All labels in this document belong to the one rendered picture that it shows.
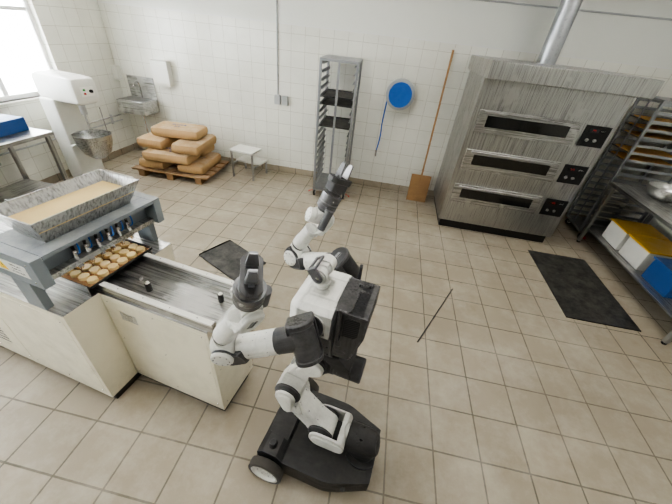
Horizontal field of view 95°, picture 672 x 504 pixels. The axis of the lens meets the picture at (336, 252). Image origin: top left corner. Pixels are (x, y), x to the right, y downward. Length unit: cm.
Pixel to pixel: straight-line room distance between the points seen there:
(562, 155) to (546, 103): 65
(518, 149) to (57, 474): 479
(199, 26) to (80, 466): 517
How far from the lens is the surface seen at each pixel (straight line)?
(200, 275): 195
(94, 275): 214
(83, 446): 260
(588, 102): 446
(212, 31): 567
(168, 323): 185
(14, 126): 492
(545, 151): 447
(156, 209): 220
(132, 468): 242
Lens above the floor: 211
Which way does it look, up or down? 36 degrees down
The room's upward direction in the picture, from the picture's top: 7 degrees clockwise
